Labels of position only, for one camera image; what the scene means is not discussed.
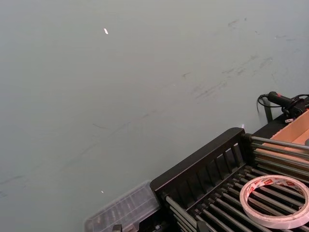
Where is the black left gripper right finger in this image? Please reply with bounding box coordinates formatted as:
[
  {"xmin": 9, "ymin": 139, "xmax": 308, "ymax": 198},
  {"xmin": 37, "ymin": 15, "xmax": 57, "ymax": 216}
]
[{"xmin": 196, "ymin": 220, "xmax": 209, "ymax": 232}]

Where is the white tape roll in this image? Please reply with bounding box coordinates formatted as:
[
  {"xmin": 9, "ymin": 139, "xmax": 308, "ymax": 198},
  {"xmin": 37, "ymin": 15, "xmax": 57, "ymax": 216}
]
[{"xmin": 239, "ymin": 174, "xmax": 309, "ymax": 230}]

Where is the clear plastic case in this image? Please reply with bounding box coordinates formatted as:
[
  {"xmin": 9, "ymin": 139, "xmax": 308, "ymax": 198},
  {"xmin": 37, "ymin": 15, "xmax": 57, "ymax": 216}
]
[{"xmin": 84, "ymin": 181, "xmax": 160, "ymax": 232}]

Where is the black rack with steel bars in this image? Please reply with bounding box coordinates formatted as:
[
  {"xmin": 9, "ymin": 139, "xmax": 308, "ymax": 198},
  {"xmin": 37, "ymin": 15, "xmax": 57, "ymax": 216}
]
[{"xmin": 149, "ymin": 127, "xmax": 309, "ymax": 232}]

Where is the shallow brown cardboard tray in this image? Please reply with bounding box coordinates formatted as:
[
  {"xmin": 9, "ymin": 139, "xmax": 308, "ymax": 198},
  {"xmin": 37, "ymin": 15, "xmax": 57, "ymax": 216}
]
[{"xmin": 262, "ymin": 113, "xmax": 309, "ymax": 161}]

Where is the black tool cord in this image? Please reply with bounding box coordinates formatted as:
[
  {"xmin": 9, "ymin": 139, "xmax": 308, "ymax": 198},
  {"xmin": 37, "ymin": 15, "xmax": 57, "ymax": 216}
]
[{"xmin": 256, "ymin": 92, "xmax": 274, "ymax": 112}]

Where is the black corded tool red switch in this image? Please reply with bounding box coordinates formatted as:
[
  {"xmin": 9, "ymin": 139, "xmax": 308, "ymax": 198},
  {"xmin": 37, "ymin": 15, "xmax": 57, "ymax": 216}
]
[{"xmin": 267, "ymin": 91, "xmax": 309, "ymax": 119}]

